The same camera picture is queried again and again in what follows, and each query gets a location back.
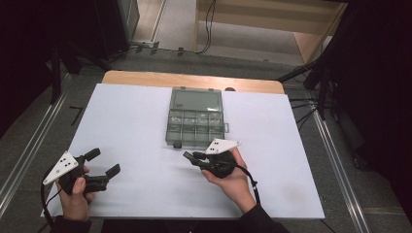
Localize black floor cables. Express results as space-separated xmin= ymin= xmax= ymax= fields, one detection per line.
xmin=289 ymin=96 xmax=328 ymax=132

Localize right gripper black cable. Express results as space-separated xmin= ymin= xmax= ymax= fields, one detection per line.
xmin=235 ymin=164 xmax=262 ymax=206

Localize hanging black cable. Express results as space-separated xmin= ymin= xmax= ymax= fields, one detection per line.
xmin=193 ymin=0 xmax=218 ymax=55

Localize metal floor rail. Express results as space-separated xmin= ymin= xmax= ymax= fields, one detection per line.
xmin=307 ymin=93 xmax=371 ymax=233
xmin=0 ymin=72 xmax=73 ymax=212

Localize wooden table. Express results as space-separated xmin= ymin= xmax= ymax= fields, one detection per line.
xmin=101 ymin=70 xmax=286 ymax=95

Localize light wooden shelf unit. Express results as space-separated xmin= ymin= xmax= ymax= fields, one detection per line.
xmin=193 ymin=0 xmax=348 ymax=65

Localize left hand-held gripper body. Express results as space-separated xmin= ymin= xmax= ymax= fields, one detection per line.
xmin=42 ymin=150 xmax=111 ymax=196

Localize white table mat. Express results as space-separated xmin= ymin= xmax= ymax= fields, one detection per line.
xmin=41 ymin=83 xmax=326 ymax=220

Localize dark cabinet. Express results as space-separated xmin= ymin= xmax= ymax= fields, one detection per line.
xmin=93 ymin=0 xmax=141 ymax=61

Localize power strip with plugs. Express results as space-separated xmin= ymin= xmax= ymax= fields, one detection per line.
xmin=130 ymin=40 xmax=186 ymax=56

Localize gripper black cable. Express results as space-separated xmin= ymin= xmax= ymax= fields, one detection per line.
xmin=235 ymin=164 xmax=262 ymax=206
xmin=40 ymin=166 xmax=63 ymax=233

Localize black metal stand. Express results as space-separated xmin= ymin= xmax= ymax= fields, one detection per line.
xmin=45 ymin=40 xmax=113 ymax=105
xmin=276 ymin=48 xmax=341 ymax=121

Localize person's left hand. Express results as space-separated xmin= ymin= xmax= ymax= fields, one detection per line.
xmin=53 ymin=165 xmax=95 ymax=222

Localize person's right hand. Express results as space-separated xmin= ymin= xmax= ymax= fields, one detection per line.
xmin=200 ymin=148 xmax=258 ymax=215

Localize grey transparent compartment box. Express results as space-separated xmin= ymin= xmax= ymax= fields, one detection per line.
xmin=164 ymin=85 xmax=230 ymax=150

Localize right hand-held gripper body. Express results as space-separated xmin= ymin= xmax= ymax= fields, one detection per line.
xmin=193 ymin=138 xmax=242 ymax=180

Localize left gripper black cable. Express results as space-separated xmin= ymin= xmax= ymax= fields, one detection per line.
xmin=40 ymin=166 xmax=63 ymax=233

